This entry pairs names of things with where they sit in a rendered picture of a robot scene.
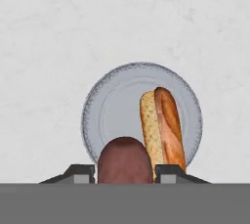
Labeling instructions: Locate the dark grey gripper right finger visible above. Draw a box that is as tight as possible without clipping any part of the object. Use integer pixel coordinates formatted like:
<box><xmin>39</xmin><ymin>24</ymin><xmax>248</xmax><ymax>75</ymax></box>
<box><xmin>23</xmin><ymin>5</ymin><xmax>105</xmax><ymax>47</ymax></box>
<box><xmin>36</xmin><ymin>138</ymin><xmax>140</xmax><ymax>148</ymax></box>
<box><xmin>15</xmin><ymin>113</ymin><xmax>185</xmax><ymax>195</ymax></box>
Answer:
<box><xmin>154</xmin><ymin>163</ymin><xmax>211</xmax><ymax>185</ymax></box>

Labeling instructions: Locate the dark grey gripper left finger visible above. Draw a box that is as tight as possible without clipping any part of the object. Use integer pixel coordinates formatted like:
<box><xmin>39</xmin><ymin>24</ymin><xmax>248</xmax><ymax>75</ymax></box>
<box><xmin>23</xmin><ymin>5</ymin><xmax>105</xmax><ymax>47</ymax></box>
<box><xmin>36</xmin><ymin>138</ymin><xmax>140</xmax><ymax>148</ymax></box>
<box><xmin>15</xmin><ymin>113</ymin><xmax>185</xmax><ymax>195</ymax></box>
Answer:
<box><xmin>39</xmin><ymin>163</ymin><xmax>96</xmax><ymax>185</ymax></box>

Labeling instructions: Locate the reddish brown sausage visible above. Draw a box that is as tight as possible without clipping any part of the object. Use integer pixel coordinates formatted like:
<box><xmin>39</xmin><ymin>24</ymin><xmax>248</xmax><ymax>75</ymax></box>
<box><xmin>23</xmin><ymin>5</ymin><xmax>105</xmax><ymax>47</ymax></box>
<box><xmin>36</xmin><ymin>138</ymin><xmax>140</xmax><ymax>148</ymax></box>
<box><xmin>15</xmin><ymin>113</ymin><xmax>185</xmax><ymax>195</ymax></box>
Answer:
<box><xmin>97</xmin><ymin>136</ymin><xmax>154</xmax><ymax>185</ymax></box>

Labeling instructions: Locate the grey round plate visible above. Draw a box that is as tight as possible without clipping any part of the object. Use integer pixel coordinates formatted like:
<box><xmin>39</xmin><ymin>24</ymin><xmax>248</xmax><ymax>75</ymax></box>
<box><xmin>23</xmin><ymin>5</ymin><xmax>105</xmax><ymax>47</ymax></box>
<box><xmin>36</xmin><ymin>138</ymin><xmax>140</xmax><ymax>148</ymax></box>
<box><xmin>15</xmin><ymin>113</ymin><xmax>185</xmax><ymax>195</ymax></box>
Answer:
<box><xmin>80</xmin><ymin>62</ymin><xmax>204</xmax><ymax>167</ymax></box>

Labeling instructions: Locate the golden brown bread bun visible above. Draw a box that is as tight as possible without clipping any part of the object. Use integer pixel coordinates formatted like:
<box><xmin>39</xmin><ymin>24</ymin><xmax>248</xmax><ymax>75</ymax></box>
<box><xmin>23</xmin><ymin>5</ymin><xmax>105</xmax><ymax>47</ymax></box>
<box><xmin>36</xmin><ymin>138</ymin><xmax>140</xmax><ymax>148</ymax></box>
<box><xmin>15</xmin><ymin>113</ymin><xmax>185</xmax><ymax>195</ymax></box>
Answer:
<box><xmin>139</xmin><ymin>86</ymin><xmax>188</xmax><ymax>181</ymax></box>

